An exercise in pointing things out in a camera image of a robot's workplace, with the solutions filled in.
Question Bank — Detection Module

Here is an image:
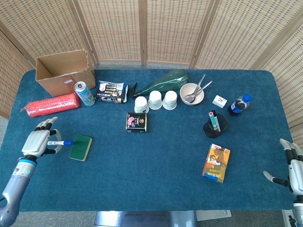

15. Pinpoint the blue table cover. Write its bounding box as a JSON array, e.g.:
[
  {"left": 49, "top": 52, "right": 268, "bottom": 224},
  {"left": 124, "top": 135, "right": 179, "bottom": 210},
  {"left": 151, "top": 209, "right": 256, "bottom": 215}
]
[{"left": 0, "top": 69, "right": 303, "bottom": 212}]

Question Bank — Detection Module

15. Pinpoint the small white box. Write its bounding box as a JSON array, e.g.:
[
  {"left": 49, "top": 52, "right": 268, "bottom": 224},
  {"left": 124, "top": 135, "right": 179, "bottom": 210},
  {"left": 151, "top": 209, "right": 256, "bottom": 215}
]
[{"left": 212, "top": 95, "right": 228, "bottom": 109}]

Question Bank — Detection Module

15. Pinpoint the metal spoon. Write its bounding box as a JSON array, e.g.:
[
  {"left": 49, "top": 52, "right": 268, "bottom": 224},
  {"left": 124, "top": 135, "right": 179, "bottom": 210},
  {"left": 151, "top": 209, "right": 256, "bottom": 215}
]
[
  {"left": 188, "top": 80, "right": 213, "bottom": 104},
  {"left": 185, "top": 73, "right": 206, "bottom": 100}
]

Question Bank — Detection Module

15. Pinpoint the white leaf print paper cup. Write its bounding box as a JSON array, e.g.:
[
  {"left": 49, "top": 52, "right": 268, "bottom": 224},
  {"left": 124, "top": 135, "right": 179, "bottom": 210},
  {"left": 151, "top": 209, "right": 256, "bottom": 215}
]
[
  {"left": 148, "top": 90, "right": 163, "bottom": 110},
  {"left": 161, "top": 90, "right": 178, "bottom": 110},
  {"left": 134, "top": 96, "right": 150, "bottom": 114}
]

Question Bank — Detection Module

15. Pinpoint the red whiteboard marker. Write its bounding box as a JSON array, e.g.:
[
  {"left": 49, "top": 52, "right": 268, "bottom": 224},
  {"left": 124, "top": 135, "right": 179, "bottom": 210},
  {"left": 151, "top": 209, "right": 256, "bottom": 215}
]
[{"left": 208, "top": 111, "right": 221, "bottom": 132}]

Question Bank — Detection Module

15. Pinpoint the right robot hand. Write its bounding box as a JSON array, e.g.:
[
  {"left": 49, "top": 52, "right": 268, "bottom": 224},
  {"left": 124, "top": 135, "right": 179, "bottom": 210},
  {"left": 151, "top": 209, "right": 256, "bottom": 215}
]
[{"left": 263, "top": 138, "right": 303, "bottom": 197}]

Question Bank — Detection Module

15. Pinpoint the green spray bottle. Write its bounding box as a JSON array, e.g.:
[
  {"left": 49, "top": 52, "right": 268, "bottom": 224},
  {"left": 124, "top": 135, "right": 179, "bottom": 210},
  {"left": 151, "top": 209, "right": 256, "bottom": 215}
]
[{"left": 127, "top": 69, "right": 189, "bottom": 99}]

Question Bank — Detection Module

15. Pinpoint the teal drink can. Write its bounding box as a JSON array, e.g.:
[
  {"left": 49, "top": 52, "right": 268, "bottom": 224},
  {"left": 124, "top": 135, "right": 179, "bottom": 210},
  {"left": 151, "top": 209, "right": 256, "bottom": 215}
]
[{"left": 74, "top": 81, "right": 96, "bottom": 107}]

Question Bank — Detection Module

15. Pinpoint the green yellow sponge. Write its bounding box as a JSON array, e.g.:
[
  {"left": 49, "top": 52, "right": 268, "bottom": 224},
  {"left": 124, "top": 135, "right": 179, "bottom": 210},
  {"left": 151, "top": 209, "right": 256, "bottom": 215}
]
[{"left": 68, "top": 134, "right": 93, "bottom": 162}]

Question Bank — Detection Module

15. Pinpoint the red bubble wrap roll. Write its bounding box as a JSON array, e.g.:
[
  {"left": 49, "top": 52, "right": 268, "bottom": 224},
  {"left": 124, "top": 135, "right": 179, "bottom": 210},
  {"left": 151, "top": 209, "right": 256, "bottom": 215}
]
[{"left": 20, "top": 92, "right": 81, "bottom": 118}]

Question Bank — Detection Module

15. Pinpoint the black tin box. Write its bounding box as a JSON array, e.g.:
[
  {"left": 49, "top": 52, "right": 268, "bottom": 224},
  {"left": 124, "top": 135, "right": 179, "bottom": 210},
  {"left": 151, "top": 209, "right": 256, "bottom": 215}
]
[{"left": 125, "top": 112, "right": 148, "bottom": 133}]

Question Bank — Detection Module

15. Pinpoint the open cardboard box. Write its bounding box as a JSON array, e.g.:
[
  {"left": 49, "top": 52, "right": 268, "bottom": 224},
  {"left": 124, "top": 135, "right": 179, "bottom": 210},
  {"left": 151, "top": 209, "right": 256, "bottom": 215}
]
[{"left": 35, "top": 49, "right": 97, "bottom": 97}]

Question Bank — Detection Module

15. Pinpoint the dark snack package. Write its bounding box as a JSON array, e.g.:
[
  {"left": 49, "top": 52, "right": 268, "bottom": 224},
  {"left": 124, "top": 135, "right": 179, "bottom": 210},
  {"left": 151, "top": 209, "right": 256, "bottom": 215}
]
[{"left": 95, "top": 80, "right": 129, "bottom": 104}]

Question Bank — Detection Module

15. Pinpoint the beige bowl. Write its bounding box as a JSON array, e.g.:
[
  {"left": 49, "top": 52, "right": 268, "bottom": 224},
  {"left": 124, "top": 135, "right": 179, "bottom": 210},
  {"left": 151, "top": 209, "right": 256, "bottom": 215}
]
[{"left": 179, "top": 83, "right": 205, "bottom": 106}]

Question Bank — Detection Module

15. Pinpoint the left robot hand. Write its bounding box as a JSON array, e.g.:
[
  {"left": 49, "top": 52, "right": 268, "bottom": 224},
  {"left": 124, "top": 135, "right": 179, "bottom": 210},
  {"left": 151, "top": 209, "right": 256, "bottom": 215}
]
[{"left": 21, "top": 116, "right": 63, "bottom": 158}]

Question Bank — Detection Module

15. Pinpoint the white paper sheet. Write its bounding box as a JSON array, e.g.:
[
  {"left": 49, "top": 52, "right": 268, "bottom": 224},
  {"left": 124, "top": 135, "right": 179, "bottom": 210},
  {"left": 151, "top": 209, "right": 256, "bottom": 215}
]
[{"left": 196, "top": 209, "right": 232, "bottom": 222}]

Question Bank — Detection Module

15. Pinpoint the blue cap marker pen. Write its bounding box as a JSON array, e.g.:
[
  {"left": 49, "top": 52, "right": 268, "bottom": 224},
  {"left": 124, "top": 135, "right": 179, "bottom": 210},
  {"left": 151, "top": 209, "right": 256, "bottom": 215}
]
[{"left": 47, "top": 140, "right": 73, "bottom": 146}]

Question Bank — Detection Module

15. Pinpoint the cola bottle blue cap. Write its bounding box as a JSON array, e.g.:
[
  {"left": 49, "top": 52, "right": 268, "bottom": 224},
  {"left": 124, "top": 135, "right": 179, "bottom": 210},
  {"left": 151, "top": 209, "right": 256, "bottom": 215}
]
[{"left": 227, "top": 94, "right": 252, "bottom": 117}]

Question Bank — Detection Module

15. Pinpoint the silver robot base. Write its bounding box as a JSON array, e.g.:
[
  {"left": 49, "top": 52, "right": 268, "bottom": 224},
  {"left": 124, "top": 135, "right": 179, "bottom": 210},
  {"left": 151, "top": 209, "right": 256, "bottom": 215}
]
[{"left": 94, "top": 210, "right": 197, "bottom": 227}]

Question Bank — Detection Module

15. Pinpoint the black mesh pen holder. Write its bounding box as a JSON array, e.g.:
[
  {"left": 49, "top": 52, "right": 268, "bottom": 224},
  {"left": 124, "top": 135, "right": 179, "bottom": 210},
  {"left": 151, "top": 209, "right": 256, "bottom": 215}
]
[{"left": 203, "top": 113, "right": 230, "bottom": 139}]

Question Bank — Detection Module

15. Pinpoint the yellow orange carton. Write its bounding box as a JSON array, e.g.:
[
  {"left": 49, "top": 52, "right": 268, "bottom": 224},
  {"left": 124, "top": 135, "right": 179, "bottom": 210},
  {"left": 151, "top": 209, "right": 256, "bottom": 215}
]
[{"left": 201, "top": 143, "right": 231, "bottom": 184}]

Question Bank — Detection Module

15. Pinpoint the wicker folding screen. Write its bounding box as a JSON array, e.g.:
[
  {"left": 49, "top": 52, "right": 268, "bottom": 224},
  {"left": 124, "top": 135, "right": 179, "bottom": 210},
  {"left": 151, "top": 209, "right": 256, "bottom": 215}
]
[{"left": 0, "top": 0, "right": 303, "bottom": 142}]

